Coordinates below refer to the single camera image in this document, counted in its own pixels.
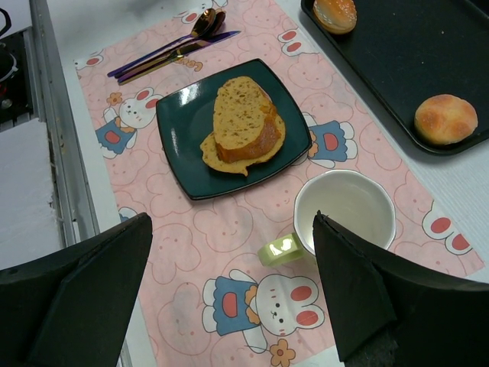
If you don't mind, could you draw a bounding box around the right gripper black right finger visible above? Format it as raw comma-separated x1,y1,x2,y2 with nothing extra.
313,214,488,366

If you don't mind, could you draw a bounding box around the plain golden round bun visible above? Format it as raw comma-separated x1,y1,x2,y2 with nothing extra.
414,94,478,145

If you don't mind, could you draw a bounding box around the sesame round bun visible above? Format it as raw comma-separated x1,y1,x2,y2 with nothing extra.
313,0,357,34

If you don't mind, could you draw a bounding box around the aluminium front table rail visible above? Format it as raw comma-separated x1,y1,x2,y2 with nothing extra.
25,1,99,245

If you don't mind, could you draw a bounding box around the dark teal square plate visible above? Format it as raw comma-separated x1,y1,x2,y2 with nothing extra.
156,59,312,200

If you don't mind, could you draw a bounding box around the seeded bread slice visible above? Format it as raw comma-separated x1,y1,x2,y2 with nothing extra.
213,76,285,164
200,115,286,176

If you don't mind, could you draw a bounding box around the black baking tray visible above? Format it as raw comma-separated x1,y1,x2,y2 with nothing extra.
325,1,488,155

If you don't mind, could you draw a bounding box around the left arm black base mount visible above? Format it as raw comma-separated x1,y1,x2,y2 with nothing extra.
1,8,33,130

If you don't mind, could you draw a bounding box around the iridescent purple knife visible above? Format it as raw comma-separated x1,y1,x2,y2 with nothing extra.
114,31,241,82

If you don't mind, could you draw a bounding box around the iridescent purple spoon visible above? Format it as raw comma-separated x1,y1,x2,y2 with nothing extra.
107,8,225,77

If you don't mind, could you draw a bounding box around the pink bunny placemat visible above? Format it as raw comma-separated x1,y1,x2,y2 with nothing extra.
76,1,488,366

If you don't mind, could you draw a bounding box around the iridescent fork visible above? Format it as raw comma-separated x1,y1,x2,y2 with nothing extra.
117,41,206,85

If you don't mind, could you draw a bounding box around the green and white mug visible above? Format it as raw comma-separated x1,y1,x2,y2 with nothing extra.
257,170,397,267

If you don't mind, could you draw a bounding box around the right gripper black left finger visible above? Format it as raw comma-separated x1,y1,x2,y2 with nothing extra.
1,213,152,366

